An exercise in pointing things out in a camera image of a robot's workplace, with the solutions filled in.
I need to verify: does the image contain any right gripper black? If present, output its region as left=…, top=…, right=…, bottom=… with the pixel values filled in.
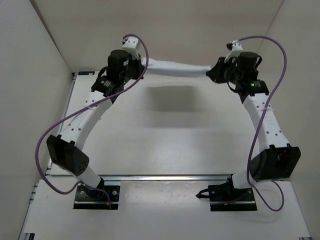
left=207, top=58, right=242, bottom=86

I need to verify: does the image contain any aluminium rail front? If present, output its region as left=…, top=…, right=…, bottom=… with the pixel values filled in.
left=44, top=174, right=233, bottom=182

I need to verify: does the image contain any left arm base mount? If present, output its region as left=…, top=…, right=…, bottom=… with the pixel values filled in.
left=73, top=181, right=121, bottom=210

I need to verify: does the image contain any aluminium frame edge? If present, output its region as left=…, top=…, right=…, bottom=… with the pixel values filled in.
left=243, top=70, right=313, bottom=240
left=18, top=72, right=78, bottom=240

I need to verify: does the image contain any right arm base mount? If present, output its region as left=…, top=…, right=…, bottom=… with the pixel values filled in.
left=195, top=174, right=258, bottom=212

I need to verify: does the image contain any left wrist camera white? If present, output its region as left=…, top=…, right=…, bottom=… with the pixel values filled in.
left=121, top=36, right=140, bottom=60

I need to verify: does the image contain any aluminium frame left edge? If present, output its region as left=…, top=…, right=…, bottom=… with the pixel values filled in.
left=18, top=72, right=78, bottom=240

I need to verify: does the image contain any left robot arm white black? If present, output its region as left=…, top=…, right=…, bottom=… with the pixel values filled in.
left=46, top=49, right=144, bottom=199

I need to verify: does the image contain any white skirt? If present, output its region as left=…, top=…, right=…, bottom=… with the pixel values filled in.
left=146, top=58, right=212, bottom=78

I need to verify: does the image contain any aluminium frame right edge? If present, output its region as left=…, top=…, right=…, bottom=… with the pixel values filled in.
left=243, top=70, right=313, bottom=240

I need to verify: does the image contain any left blue label sticker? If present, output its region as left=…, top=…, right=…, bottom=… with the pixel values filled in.
left=77, top=71, right=95, bottom=76

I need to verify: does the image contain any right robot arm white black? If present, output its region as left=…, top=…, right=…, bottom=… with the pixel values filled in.
left=206, top=50, right=301, bottom=200

